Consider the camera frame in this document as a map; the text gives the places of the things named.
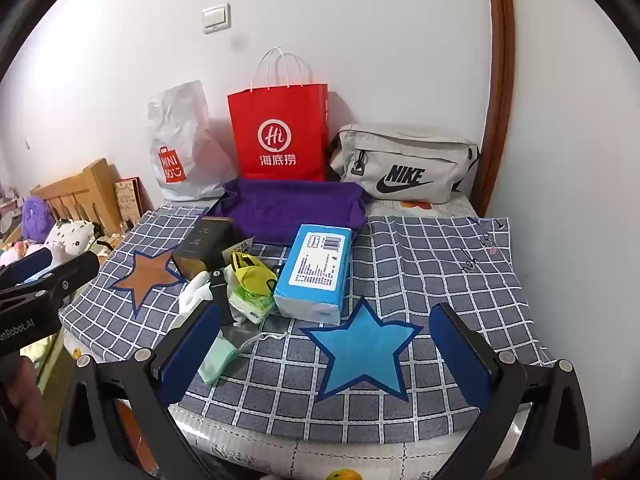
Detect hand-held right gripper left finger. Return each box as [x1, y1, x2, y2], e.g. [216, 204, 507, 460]
[55, 302, 223, 480]

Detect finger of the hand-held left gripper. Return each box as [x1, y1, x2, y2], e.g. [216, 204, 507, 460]
[0, 247, 54, 289]
[0, 251, 101, 317]

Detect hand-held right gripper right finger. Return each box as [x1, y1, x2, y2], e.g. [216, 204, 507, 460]
[428, 302, 594, 480]

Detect white and green gloves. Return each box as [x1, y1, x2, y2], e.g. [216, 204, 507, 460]
[197, 332, 240, 387]

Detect green and white tissue packet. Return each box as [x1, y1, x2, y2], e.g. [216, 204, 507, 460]
[228, 285, 278, 325]

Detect yellow mesh pouch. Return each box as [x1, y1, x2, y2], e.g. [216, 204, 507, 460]
[229, 251, 278, 293]

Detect purple fabric basket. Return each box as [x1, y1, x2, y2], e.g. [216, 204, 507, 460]
[207, 177, 368, 247]

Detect person's left hand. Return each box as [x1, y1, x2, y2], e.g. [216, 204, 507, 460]
[0, 359, 47, 457]

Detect white spotted plush toy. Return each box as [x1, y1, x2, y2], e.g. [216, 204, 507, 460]
[42, 220, 98, 266]

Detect purple plush toy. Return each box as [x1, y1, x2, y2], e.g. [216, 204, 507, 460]
[21, 196, 53, 241]

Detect grey checkered star blanket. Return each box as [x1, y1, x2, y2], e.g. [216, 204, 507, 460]
[59, 202, 553, 443]

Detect wooden headboard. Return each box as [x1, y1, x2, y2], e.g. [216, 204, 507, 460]
[31, 158, 123, 236]

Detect patterned book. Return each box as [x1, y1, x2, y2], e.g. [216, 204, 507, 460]
[114, 176, 146, 221]

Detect dark green box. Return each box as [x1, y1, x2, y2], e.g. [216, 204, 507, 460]
[171, 216, 251, 281]

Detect blue tissue pack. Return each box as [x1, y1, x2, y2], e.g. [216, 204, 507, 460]
[273, 223, 353, 325]

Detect white plastic bag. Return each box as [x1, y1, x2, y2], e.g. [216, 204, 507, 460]
[146, 80, 238, 202]

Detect grey waist bag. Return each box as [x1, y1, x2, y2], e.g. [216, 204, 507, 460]
[327, 124, 481, 205]

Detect red paper bag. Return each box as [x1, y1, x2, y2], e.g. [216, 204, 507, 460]
[227, 47, 330, 182]

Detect black strap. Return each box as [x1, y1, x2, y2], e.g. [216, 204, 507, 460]
[209, 269, 236, 326]

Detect brown wooden door frame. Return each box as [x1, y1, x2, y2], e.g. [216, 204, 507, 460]
[472, 0, 516, 216]

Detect white light switch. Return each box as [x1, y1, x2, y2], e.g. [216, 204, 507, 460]
[201, 3, 232, 35]

